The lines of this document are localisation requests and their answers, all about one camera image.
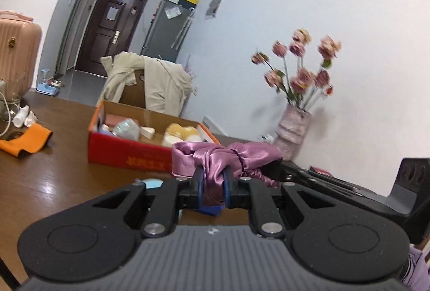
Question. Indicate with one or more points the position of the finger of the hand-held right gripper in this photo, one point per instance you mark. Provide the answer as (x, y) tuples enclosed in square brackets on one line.
[(319, 176)]

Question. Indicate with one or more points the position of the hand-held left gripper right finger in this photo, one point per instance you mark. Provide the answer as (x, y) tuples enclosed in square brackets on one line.
[(226, 188)]

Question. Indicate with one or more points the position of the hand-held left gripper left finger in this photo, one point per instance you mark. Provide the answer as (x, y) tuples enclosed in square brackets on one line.
[(200, 186)]

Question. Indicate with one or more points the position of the purple satin cloth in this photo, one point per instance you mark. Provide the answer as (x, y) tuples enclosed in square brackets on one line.
[(215, 156)]

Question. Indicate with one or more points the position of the yellow and white plush toy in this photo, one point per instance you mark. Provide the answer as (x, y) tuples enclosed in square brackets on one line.
[(179, 133)]

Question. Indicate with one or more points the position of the orange red cardboard box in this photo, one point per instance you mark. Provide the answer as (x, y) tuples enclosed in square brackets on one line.
[(127, 153)]

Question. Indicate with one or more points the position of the person's right forearm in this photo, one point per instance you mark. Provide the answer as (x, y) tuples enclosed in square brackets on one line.
[(418, 267)]

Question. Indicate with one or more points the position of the white soft block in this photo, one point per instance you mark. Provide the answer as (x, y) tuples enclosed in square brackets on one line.
[(147, 132)]

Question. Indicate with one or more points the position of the red booklet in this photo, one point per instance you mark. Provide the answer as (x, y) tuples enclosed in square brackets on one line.
[(320, 171)]

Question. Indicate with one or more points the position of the light blue cloth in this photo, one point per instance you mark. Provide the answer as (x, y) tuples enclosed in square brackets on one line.
[(153, 183)]

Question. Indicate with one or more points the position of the pink fuzzy vase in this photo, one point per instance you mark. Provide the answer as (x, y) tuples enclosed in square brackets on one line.
[(292, 129)]

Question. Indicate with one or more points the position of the clear plastic wrapped item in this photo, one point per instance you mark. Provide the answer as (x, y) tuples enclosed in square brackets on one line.
[(127, 129)]

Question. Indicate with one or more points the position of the pink artificial flowers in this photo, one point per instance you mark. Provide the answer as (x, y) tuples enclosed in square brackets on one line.
[(302, 76)]

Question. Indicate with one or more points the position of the beige coat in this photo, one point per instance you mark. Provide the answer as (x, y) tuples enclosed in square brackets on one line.
[(164, 86)]

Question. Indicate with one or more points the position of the wooden chair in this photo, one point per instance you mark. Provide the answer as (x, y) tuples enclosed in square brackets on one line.
[(132, 92)]

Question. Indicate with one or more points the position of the grey refrigerator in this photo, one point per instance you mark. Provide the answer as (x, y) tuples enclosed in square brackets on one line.
[(164, 32)]

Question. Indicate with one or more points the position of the orange cloth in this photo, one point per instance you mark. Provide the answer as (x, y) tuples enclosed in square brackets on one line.
[(30, 140)]

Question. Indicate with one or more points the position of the dark brown door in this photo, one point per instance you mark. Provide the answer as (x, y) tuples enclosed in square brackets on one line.
[(107, 32)]

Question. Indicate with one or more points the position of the white tissue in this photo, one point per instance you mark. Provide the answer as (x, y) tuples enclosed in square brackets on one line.
[(32, 118)]

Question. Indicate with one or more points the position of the blue pet water feeder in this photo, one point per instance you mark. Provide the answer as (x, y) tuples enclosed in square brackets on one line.
[(45, 84)]

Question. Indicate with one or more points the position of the white bottle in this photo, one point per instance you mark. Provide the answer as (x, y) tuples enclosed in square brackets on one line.
[(20, 116)]

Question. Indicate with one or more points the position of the pink suitcase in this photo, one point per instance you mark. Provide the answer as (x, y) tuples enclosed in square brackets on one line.
[(16, 49)]

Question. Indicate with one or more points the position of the wall poster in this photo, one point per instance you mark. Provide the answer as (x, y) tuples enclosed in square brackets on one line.
[(214, 7)]

